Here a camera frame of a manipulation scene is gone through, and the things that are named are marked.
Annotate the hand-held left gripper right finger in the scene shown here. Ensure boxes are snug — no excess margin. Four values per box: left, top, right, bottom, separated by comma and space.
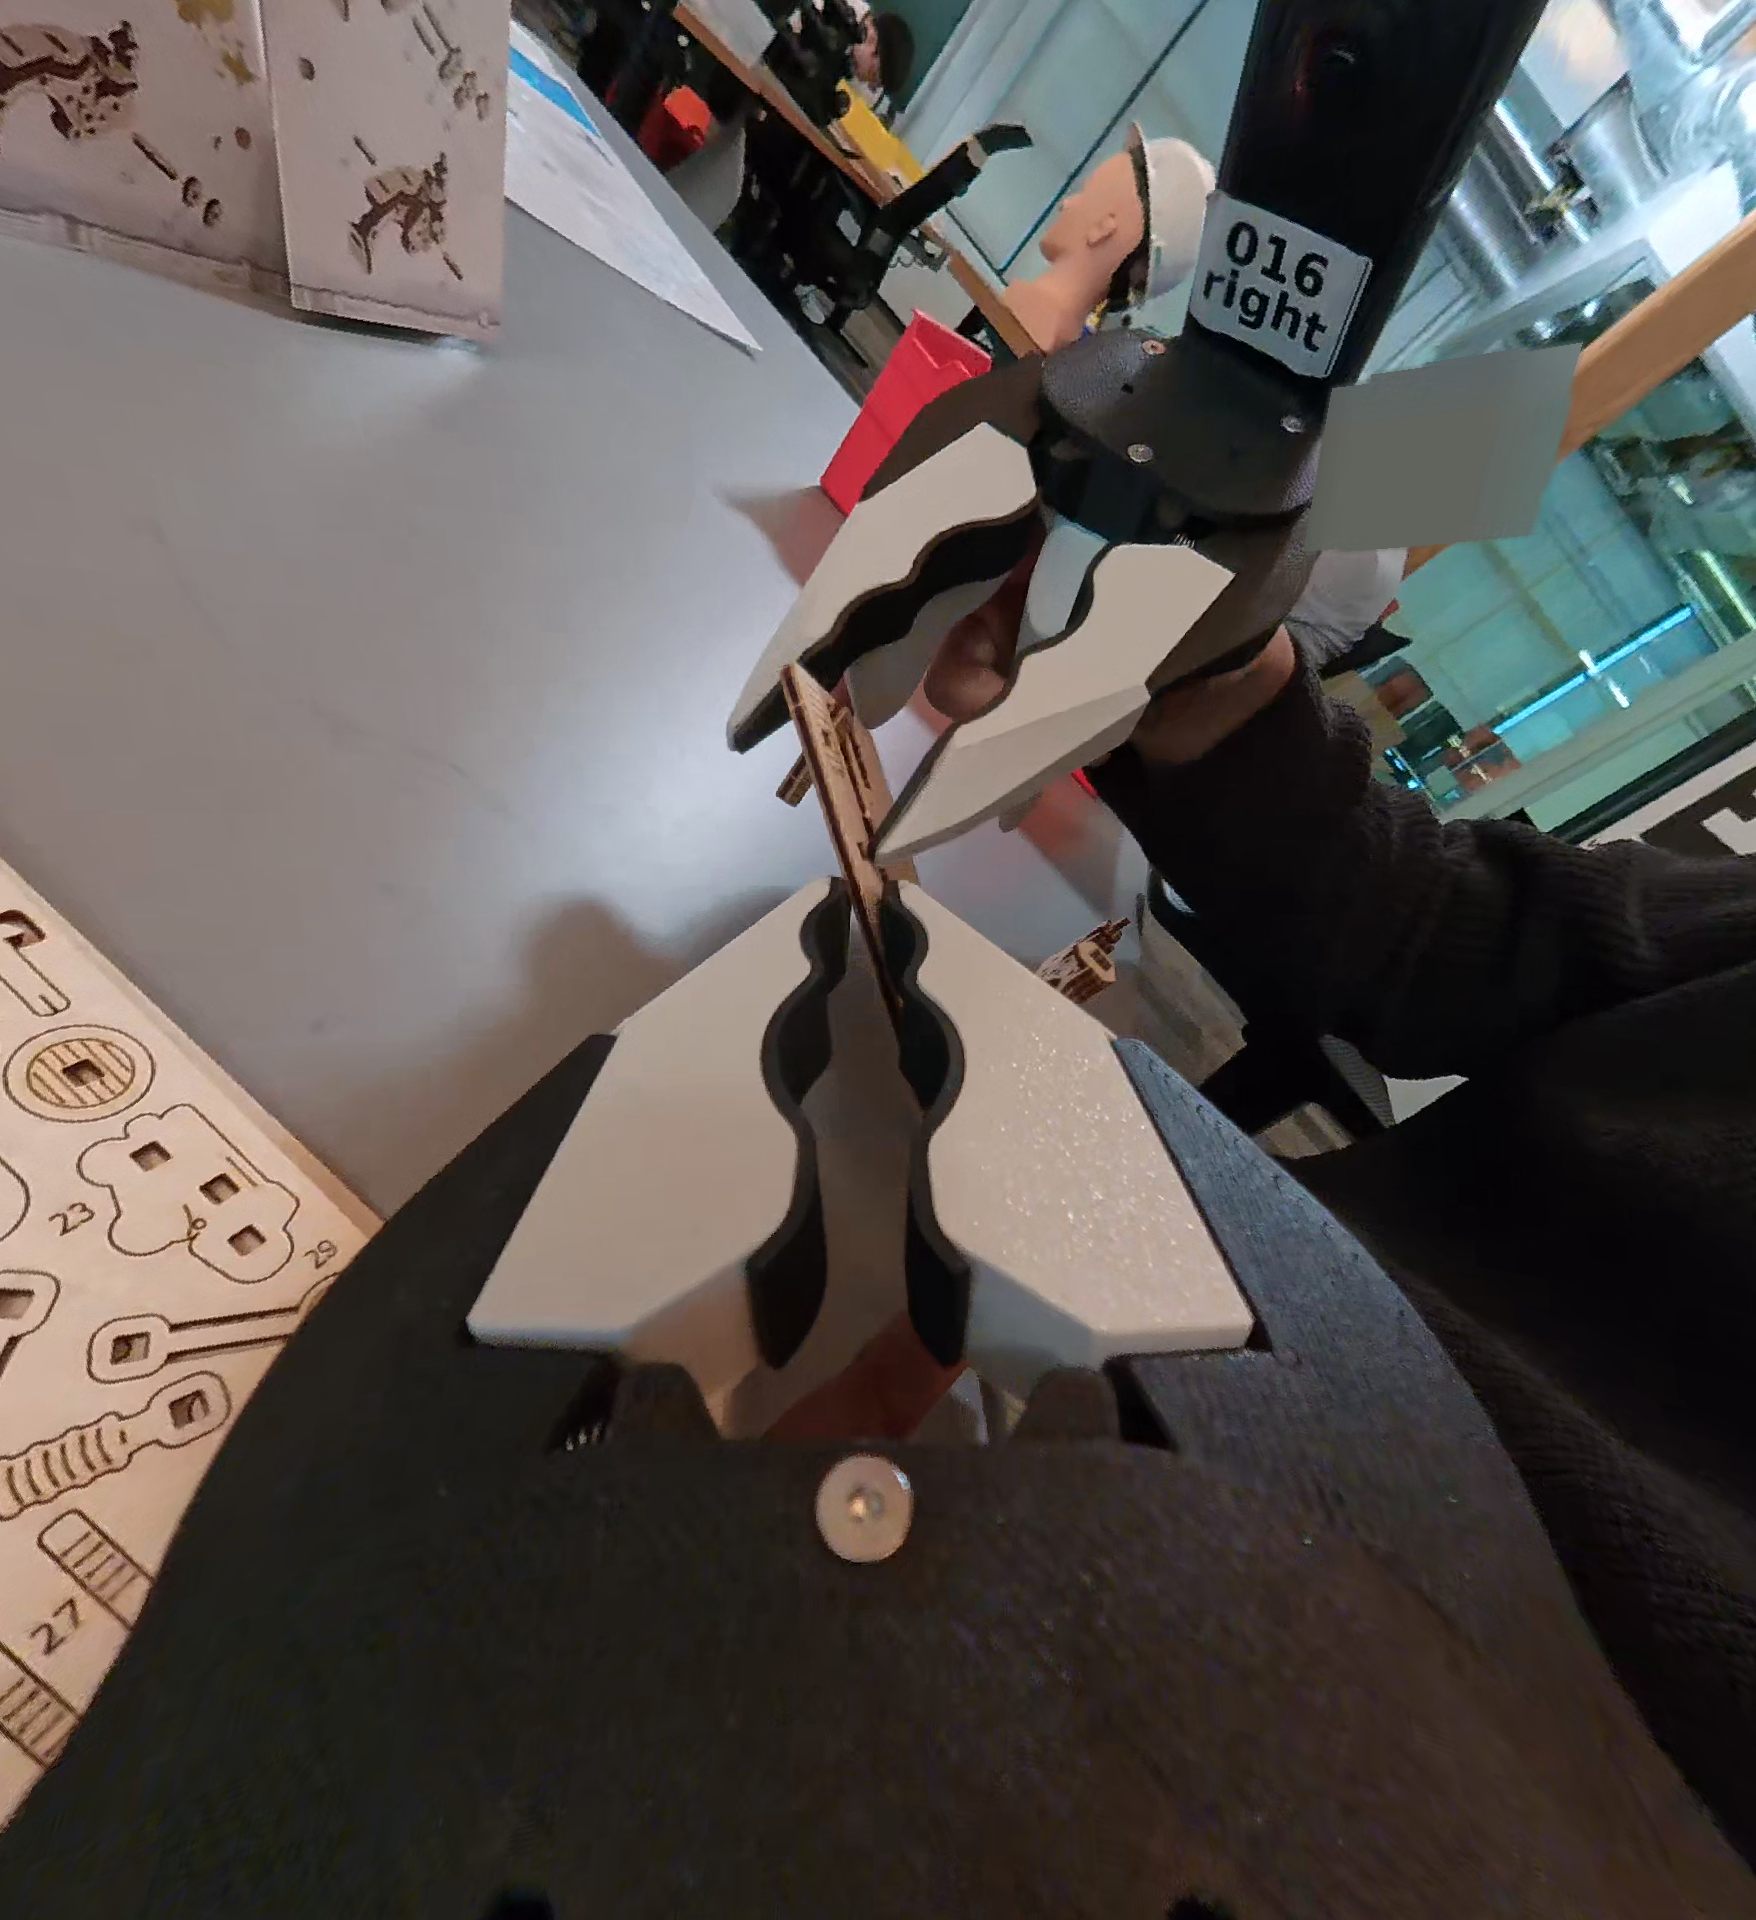
880, 884, 1260, 1373

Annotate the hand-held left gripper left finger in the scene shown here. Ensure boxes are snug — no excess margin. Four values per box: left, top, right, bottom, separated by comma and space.
467, 877, 848, 1373

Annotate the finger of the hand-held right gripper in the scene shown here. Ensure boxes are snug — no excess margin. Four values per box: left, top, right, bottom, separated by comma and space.
727, 421, 1046, 752
880, 525, 1237, 866

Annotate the wooden model assembly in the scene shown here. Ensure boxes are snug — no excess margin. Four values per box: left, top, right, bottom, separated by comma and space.
1033, 914, 1130, 1010

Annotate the long wooden strip part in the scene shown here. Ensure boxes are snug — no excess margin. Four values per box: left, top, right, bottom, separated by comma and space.
777, 669, 920, 1037

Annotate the single wooden puzzle sheet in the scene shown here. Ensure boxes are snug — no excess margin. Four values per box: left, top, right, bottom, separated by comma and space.
0, 784, 388, 1880

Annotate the person's right forearm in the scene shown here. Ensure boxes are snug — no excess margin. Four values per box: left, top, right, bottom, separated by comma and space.
1085, 643, 1756, 1115

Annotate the person's right hand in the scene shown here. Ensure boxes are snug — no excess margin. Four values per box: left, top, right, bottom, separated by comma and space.
923, 577, 1301, 773

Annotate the red plastic bin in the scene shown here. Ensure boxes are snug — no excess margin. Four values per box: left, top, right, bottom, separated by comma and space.
818, 310, 994, 522

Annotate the mannequin head white helmet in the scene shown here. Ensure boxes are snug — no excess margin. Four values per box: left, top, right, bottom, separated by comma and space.
1002, 117, 1221, 355

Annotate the white paper blue stripe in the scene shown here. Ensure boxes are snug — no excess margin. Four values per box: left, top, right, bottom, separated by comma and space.
506, 29, 765, 355

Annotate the large marker board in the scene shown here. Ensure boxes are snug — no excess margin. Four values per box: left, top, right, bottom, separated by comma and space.
1582, 704, 1756, 857

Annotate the printed instruction booklet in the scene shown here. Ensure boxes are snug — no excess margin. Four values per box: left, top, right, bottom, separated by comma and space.
0, 0, 509, 349

